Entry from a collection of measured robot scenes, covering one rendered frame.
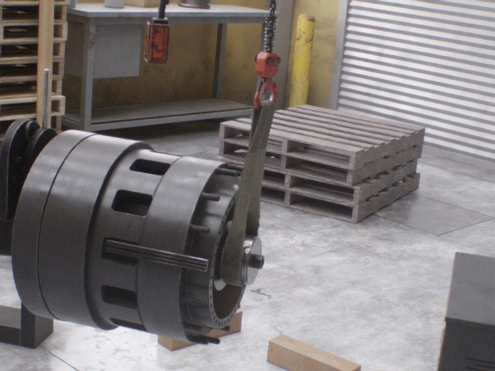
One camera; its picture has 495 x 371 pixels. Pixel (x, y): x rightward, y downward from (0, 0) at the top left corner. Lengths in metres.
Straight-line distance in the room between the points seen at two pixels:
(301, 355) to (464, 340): 1.51
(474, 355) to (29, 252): 1.20
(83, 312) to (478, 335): 1.06
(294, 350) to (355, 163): 2.22
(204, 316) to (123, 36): 4.97
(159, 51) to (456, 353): 1.10
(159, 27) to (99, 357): 1.85
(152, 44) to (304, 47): 6.39
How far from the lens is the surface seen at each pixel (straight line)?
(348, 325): 4.44
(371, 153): 6.08
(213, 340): 2.67
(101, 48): 7.19
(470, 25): 8.12
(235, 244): 2.52
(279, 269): 5.05
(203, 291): 2.45
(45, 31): 6.00
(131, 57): 7.39
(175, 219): 2.41
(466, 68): 8.14
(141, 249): 2.41
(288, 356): 3.90
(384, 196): 6.42
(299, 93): 8.84
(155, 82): 8.45
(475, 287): 2.65
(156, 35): 2.43
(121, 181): 2.51
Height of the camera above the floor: 1.72
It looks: 15 degrees down
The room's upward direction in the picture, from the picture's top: 5 degrees clockwise
